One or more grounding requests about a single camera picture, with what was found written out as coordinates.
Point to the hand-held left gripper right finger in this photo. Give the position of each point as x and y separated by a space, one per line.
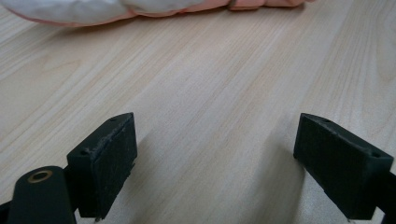
339 168

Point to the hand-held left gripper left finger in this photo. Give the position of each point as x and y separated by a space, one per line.
102 168

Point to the pink ski glove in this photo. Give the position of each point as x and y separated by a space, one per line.
93 11

